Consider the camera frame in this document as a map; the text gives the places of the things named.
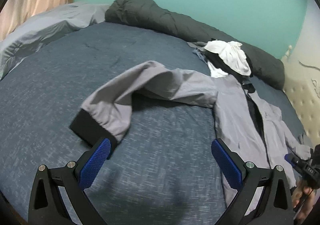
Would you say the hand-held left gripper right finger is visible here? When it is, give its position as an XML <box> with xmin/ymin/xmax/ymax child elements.
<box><xmin>211</xmin><ymin>138</ymin><xmax>293</xmax><ymax>225</ymax></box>

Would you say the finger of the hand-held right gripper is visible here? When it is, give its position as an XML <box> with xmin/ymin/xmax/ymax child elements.
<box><xmin>284</xmin><ymin>153</ymin><xmax>304</xmax><ymax>169</ymax></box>

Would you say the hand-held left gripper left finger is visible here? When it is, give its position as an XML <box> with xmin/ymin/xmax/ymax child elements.
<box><xmin>28</xmin><ymin>137</ymin><xmax>111</xmax><ymax>225</ymax></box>

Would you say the grey jacket with black cuffs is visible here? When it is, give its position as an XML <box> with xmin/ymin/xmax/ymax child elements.
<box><xmin>69</xmin><ymin>60</ymin><xmax>313</xmax><ymax>218</ymax></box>

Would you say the person's right hand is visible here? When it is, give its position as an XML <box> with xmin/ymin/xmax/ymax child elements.
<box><xmin>291</xmin><ymin>180</ymin><xmax>320</xmax><ymax>220</ymax></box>

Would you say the cream tufted headboard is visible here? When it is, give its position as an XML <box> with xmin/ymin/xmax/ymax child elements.
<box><xmin>281</xmin><ymin>53</ymin><xmax>320</xmax><ymax>146</ymax></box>

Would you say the white knit top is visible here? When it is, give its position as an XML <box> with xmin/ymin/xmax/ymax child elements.
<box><xmin>207</xmin><ymin>61</ymin><xmax>229</xmax><ymax>78</ymax></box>

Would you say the white thin shirt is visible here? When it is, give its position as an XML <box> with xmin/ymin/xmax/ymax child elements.
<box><xmin>204</xmin><ymin>40</ymin><xmax>252</xmax><ymax>76</ymax></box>

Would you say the blue-grey garment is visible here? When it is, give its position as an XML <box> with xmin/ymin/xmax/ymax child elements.
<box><xmin>191</xmin><ymin>47</ymin><xmax>208</xmax><ymax>62</ymax></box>

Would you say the light grey bed sheet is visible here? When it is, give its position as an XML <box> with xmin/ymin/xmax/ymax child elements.
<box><xmin>0</xmin><ymin>2</ymin><xmax>110</xmax><ymax>78</ymax></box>

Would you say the dark grey rolled duvet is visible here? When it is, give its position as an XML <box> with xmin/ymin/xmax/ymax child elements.
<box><xmin>105</xmin><ymin>0</ymin><xmax>285</xmax><ymax>89</ymax></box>

